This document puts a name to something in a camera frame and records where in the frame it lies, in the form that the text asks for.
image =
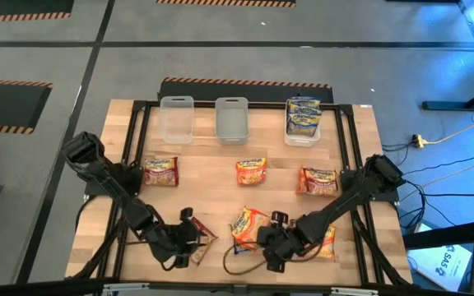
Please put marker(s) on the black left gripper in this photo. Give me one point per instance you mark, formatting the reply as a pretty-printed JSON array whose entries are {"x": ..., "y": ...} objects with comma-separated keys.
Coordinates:
[{"x": 171, "y": 242}]

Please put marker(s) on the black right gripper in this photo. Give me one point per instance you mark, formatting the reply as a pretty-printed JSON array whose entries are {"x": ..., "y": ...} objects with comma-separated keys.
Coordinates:
[{"x": 288, "y": 242}]

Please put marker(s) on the red roast beef ramen packet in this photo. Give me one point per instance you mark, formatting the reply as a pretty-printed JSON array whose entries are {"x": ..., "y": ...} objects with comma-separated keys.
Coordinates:
[
  {"x": 321, "y": 183},
  {"x": 161, "y": 172},
  {"x": 202, "y": 251}
]

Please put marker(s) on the orange chicken ramen packet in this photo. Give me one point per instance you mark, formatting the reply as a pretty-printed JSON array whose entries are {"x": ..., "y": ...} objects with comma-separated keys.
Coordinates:
[
  {"x": 252, "y": 172},
  {"x": 329, "y": 242},
  {"x": 301, "y": 183},
  {"x": 247, "y": 226}
]

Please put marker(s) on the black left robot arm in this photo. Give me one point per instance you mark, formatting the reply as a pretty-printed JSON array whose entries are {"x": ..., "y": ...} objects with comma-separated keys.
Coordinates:
[{"x": 113, "y": 189}]

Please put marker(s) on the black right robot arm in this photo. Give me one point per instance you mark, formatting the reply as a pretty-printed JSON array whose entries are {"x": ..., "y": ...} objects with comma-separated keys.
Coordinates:
[{"x": 335, "y": 209}]

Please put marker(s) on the black metal crossbar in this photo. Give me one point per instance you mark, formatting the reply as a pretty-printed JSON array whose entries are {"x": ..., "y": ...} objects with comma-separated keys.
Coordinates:
[{"x": 286, "y": 289}]

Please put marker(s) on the white plastic bin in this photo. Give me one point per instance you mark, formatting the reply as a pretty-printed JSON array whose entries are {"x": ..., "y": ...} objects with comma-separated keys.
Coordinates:
[{"x": 300, "y": 141}]

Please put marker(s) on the grey plastic bin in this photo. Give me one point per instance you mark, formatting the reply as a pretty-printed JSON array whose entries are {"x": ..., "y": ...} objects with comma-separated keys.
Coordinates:
[{"x": 231, "y": 123}]

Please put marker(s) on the clear plastic bin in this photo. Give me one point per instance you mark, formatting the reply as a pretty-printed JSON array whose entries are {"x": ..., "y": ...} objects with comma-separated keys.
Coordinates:
[{"x": 176, "y": 121}]

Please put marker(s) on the black hazard-striped floor mat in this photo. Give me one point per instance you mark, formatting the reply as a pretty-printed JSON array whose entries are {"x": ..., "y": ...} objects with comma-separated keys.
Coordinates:
[
  {"x": 220, "y": 2},
  {"x": 261, "y": 94},
  {"x": 6, "y": 107},
  {"x": 15, "y": 6}
]

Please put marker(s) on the white printed cardboard box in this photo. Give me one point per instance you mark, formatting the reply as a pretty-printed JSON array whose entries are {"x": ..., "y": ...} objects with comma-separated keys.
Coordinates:
[{"x": 438, "y": 265}]

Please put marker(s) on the black table edge bar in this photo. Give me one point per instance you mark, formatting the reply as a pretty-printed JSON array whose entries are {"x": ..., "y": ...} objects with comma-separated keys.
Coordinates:
[{"x": 447, "y": 238}]

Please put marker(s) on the yellow power plug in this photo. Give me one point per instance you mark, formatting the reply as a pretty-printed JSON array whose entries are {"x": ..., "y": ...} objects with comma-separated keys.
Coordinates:
[{"x": 417, "y": 141}]

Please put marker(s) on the silver aluminium bracket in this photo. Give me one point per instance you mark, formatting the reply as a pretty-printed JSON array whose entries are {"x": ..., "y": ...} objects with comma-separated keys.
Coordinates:
[
  {"x": 126, "y": 287},
  {"x": 354, "y": 291}
]

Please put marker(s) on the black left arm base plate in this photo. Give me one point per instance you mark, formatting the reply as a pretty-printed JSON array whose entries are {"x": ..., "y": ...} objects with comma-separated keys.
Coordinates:
[{"x": 97, "y": 190}]

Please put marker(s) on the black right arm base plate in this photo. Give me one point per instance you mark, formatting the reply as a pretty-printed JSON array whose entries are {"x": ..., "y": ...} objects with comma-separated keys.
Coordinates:
[{"x": 387, "y": 196}]

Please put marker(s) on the black aluminium table frame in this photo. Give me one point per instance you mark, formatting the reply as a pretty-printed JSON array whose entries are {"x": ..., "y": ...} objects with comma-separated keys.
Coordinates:
[{"x": 346, "y": 110}]

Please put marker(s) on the black desk frame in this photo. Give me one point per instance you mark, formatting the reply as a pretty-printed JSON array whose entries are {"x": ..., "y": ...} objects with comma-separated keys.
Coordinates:
[{"x": 447, "y": 105}]

